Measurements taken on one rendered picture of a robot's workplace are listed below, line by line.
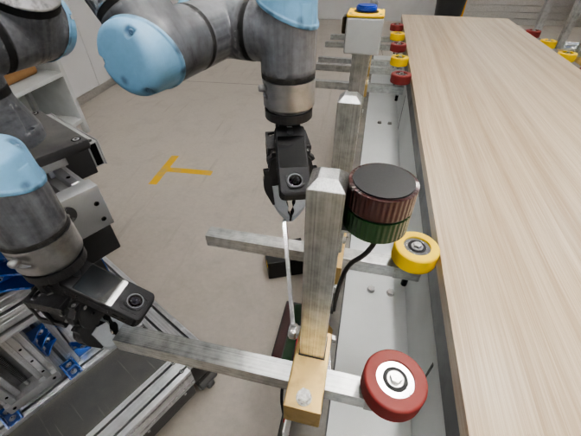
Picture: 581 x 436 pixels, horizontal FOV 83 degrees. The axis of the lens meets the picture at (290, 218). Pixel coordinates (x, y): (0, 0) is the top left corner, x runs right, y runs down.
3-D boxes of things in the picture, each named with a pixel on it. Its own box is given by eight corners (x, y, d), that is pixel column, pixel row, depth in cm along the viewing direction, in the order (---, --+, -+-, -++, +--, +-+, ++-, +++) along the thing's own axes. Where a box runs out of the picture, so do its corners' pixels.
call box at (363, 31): (342, 57, 67) (347, 13, 62) (345, 48, 72) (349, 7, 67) (377, 60, 65) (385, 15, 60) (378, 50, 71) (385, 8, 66)
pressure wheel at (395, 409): (350, 434, 47) (362, 402, 39) (354, 378, 52) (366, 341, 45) (409, 449, 45) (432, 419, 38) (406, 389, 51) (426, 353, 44)
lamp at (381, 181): (326, 333, 41) (345, 194, 27) (332, 297, 45) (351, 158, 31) (374, 343, 40) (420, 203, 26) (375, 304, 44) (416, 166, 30)
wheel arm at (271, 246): (207, 248, 71) (204, 234, 68) (213, 238, 73) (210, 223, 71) (417, 285, 63) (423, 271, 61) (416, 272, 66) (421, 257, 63)
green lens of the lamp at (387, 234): (340, 238, 30) (342, 220, 28) (346, 199, 34) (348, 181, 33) (408, 248, 29) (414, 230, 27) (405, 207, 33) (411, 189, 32)
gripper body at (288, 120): (306, 158, 61) (308, 93, 53) (314, 185, 54) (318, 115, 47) (264, 161, 60) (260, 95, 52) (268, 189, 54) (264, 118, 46)
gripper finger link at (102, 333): (94, 338, 56) (70, 306, 50) (125, 346, 55) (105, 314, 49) (81, 355, 53) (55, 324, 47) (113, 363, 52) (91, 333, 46)
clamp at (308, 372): (283, 419, 46) (282, 405, 43) (302, 332, 56) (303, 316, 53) (322, 429, 45) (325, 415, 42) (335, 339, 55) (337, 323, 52)
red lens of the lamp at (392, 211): (342, 217, 28) (345, 196, 27) (348, 178, 33) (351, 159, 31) (415, 227, 27) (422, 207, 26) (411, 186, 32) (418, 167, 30)
